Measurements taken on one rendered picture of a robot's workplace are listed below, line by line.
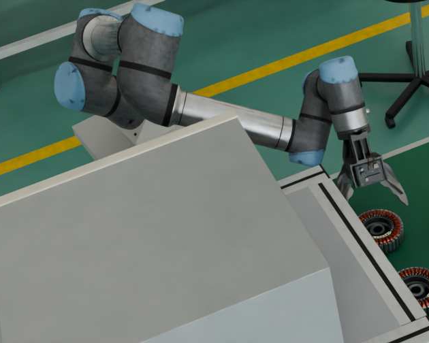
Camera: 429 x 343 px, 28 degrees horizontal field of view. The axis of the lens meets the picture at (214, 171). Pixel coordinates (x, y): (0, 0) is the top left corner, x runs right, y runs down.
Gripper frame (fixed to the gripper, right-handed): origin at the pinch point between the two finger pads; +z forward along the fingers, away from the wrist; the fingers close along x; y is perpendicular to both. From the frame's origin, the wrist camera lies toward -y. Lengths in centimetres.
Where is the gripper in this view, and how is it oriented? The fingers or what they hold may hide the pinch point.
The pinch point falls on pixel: (373, 215)
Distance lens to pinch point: 190.3
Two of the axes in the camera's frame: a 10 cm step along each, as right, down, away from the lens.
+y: 0.5, 1.6, -9.9
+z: 2.7, 9.5, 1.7
